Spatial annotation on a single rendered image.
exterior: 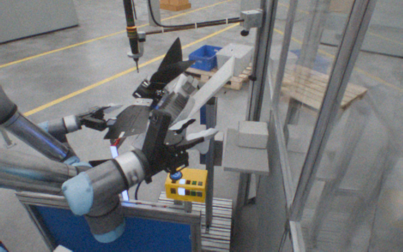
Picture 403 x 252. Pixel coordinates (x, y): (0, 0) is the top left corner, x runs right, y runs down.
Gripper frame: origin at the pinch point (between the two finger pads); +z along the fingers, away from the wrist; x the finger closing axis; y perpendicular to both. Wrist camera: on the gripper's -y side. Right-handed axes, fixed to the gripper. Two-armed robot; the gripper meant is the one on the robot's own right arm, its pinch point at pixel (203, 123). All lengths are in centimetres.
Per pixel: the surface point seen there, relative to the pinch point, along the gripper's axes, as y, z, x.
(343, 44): -17.4, 26.4, 21.3
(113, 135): 24, -7, -56
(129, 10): -25, 14, -59
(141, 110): 19, 10, -60
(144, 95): 16, 17, -69
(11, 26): 20, 33, -686
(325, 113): 0.8, 26.3, 19.8
